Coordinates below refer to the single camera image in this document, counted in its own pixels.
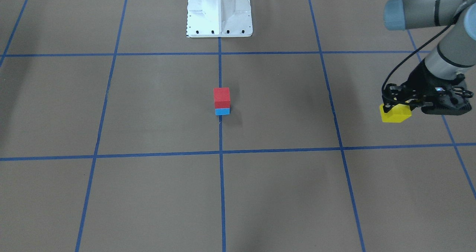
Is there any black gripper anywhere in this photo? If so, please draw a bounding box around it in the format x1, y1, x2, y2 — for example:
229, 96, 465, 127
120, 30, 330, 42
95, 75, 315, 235
382, 61, 474, 116

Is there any yellow cube block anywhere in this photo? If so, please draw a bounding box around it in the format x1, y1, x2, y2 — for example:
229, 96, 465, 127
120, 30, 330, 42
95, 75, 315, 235
379, 104, 412, 123

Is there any blue cube block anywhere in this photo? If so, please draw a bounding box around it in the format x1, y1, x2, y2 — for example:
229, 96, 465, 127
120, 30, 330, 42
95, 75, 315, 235
215, 108, 231, 116

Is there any red cube block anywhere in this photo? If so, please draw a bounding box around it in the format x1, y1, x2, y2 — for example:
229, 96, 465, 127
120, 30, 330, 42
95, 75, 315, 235
213, 87, 231, 109

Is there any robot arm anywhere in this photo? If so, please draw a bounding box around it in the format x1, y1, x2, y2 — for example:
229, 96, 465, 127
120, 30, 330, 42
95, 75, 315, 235
380, 0, 475, 123

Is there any brown paper table cover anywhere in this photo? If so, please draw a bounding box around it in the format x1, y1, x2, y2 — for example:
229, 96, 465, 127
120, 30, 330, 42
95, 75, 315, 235
1, 0, 475, 252

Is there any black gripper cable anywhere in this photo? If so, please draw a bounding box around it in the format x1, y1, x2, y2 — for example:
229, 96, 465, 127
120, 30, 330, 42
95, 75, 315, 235
382, 0, 471, 104

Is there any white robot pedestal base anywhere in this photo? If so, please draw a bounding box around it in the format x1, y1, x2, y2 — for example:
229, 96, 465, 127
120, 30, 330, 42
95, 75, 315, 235
186, 0, 253, 38

